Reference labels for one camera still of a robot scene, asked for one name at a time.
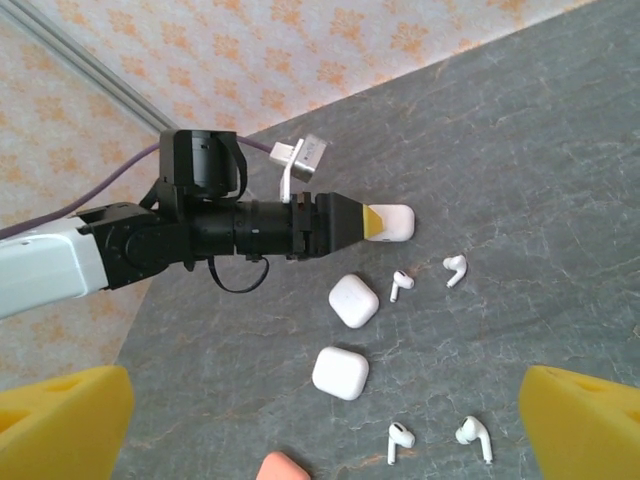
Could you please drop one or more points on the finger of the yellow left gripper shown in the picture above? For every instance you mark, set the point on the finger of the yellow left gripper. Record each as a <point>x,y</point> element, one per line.
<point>347,222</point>

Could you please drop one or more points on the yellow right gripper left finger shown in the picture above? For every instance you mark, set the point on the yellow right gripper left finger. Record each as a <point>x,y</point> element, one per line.
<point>60,425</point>

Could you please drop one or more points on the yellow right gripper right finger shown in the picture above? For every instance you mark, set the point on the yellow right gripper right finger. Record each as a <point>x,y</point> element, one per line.
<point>585,430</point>

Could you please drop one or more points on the white earbud charging case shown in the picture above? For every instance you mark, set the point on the white earbud charging case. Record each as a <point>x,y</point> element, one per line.
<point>353,300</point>
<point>397,222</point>
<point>340,372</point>

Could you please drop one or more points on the pink earbud charging case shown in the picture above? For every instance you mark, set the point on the pink earbud charging case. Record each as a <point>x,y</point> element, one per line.
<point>282,467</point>

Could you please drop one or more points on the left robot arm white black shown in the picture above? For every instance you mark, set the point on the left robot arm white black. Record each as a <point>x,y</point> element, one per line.
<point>40,270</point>

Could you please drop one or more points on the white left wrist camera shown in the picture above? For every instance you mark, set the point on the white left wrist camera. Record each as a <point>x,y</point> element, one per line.
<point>307,160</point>

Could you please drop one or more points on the aluminium corner post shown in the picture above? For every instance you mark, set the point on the aluminium corner post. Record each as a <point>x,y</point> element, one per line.
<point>90,69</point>

